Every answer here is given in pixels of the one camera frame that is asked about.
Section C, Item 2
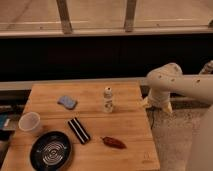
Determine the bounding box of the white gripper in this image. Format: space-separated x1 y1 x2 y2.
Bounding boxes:
147 89 173 115

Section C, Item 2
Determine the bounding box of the small white bottle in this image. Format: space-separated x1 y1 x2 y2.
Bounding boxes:
103 87 113 113

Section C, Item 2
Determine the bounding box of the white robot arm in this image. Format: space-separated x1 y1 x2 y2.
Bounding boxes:
144 63 213 171

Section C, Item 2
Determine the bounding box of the wooden table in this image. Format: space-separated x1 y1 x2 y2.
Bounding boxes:
0 82 161 171

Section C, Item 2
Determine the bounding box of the dark red chili pepper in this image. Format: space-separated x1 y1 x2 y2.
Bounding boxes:
102 137 126 149

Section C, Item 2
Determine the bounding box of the black striped rectangular block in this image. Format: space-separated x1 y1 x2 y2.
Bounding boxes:
68 118 90 144

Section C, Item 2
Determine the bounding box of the blue sponge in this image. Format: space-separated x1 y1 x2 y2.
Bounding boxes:
58 96 77 110

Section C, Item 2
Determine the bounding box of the black round plate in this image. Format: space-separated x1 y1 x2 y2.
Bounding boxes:
30 131 72 171

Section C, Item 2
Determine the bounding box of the clear plastic cup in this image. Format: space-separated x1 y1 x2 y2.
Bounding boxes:
18 112 43 135

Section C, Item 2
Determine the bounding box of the blue object at left edge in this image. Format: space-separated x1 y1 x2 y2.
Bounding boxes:
0 115 10 130

